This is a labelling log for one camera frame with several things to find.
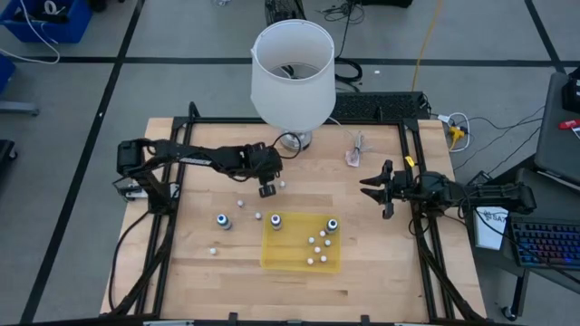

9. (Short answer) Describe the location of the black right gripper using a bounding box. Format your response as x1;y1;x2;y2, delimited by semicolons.
360;159;421;220

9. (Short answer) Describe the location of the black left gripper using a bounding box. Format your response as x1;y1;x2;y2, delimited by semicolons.
246;143;284;199

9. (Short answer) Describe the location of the clear plastic bag package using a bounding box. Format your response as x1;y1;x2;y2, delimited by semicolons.
344;131;373;168

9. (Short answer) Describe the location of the yellow plastic tray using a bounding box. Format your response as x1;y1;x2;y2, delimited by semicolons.
260;211;343;274

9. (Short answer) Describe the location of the white paper sheet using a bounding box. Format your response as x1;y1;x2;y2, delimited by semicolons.
473;206;512;252

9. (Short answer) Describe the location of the black computer keyboard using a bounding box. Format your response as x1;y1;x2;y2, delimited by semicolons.
506;216;580;272

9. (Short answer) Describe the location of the black rolling keyboard cart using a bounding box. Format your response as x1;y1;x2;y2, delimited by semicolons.
446;156;580;323

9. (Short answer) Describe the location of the grey desk top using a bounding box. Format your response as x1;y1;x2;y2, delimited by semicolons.
534;71;580;186

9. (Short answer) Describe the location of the black desk device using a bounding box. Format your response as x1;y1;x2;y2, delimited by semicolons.
561;66;580;114

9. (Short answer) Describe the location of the blue plastic bin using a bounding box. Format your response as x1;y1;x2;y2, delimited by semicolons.
0;0;94;45
0;53;17;94

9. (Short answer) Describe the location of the grey metal floor bar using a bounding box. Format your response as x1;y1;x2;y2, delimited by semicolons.
0;100;40;117

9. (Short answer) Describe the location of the clear lamp power cord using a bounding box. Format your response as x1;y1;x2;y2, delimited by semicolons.
326;116;363;142

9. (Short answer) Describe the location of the black aluminium table frame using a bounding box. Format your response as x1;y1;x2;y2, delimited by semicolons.
100;101;488;323

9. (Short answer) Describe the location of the white looped cable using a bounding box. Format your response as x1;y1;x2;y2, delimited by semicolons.
437;111;472;154

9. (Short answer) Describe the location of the black floor cable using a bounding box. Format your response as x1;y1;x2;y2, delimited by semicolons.
319;0;366;94

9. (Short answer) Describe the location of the silver mounting bracket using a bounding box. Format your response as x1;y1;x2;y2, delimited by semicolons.
111;175;151;203

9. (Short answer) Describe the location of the yellow floor cable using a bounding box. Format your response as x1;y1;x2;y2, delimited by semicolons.
411;0;444;91

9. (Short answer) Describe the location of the black hanging arm cable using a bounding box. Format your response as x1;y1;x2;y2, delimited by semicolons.
107;208;154;313

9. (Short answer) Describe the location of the white floor cable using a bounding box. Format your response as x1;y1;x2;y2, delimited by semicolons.
0;0;63;65

